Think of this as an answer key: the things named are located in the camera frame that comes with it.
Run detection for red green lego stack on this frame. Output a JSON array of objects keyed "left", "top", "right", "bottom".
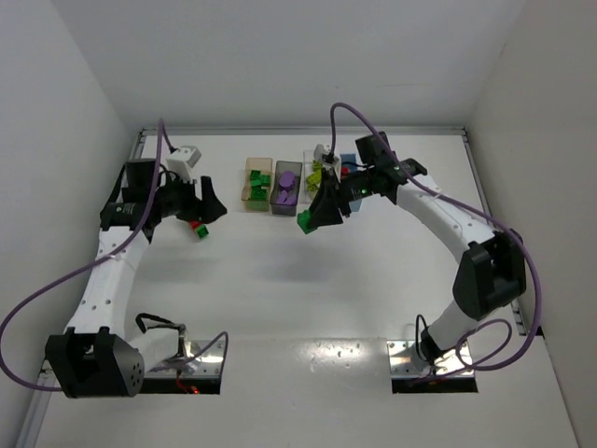
[{"left": 189, "top": 221, "right": 209, "bottom": 239}]

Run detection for lime long lego brick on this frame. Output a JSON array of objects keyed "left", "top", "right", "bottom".
[{"left": 305, "top": 171, "right": 322, "bottom": 187}]

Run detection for purple rounded lego brick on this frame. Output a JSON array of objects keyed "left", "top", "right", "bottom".
[{"left": 278, "top": 170, "right": 295, "bottom": 190}]

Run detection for green square lego brick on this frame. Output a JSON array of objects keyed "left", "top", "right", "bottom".
[{"left": 249, "top": 187, "right": 269, "bottom": 202}]

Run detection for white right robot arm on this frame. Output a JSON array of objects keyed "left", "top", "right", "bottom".
[{"left": 298, "top": 135, "right": 526, "bottom": 367}]

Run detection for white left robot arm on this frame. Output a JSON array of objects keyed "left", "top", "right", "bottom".
[{"left": 45, "top": 155, "right": 227, "bottom": 399}]

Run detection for clear plastic bin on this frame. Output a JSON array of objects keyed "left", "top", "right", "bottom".
[{"left": 302, "top": 144, "right": 333, "bottom": 203}]

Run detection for blue plastic bin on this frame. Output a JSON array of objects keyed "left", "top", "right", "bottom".
[{"left": 340, "top": 153, "right": 362, "bottom": 213}]

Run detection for grey translucent bin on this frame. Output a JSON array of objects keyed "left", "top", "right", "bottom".
[{"left": 270, "top": 161, "right": 302, "bottom": 217}]

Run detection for orange translucent bin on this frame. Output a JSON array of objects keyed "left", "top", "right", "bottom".
[{"left": 241, "top": 157, "right": 273, "bottom": 212}]

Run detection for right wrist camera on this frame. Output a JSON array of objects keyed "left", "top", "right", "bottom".
[{"left": 313, "top": 144, "right": 341, "bottom": 176}]

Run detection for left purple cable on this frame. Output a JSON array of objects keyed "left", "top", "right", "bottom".
[{"left": 0, "top": 117, "right": 229, "bottom": 390}]

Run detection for purple cable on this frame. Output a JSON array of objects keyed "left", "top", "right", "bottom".
[
  {"left": 328, "top": 102, "right": 544, "bottom": 379},
  {"left": 0, "top": 117, "right": 229, "bottom": 390}
]

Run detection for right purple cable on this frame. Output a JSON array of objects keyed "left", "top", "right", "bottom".
[{"left": 328, "top": 102, "right": 544, "bottom": 379}]

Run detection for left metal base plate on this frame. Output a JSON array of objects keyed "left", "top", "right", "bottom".
[{"left": 146, "top": 336, "right": 228, "bottom": 380}]

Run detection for metal base plate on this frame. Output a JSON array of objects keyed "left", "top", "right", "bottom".
[
  {"left": 387, "top": 337, "right": 476, "bottom": 380},
  {"left": 146, "top": 336, "right": 228, "bottom": 380}
]

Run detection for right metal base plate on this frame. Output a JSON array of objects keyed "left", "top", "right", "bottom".
[{"left": 387, "top": 337, "right": 476, "bottom": 380}]

